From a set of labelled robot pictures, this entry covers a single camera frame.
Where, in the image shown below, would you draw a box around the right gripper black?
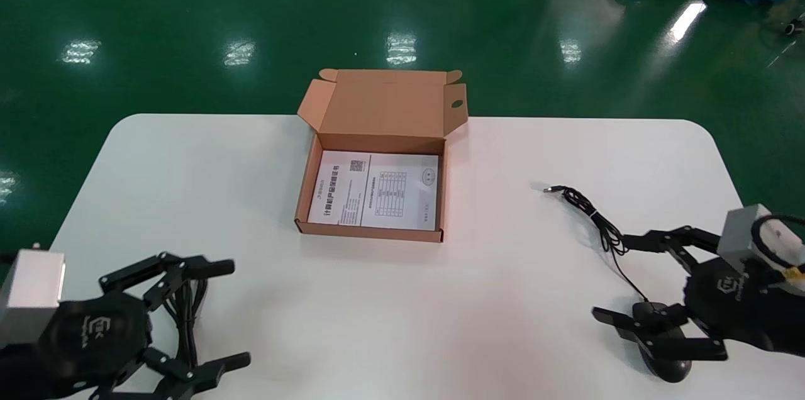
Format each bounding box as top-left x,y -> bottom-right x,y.
592,226 -> 805,361

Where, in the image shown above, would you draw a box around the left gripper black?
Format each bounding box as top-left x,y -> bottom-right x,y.
0,252 -> 252,400

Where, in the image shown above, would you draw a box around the black power cord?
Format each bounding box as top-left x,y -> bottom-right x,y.
165,273 -> 212,377

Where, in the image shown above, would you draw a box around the black wired computer mouse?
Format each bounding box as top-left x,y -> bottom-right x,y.
544,185 -> 692,383

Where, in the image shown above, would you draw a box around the brown cardboard storage box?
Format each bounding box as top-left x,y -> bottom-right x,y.
294,69 -> 469,243

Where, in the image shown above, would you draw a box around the white printed instruction sheet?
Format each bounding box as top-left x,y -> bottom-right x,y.
307,150 -> 440,231

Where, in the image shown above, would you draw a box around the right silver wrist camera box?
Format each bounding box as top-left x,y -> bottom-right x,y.
717,203 -> 805,295

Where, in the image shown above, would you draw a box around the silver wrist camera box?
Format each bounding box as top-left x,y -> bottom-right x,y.
0,248 -> 67,348
717,203 -> 805,295

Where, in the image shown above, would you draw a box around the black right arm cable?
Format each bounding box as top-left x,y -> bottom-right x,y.
753,214 -> 805,282

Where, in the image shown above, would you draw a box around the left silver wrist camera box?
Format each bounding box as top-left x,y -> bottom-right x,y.
0,248 -> 67,348

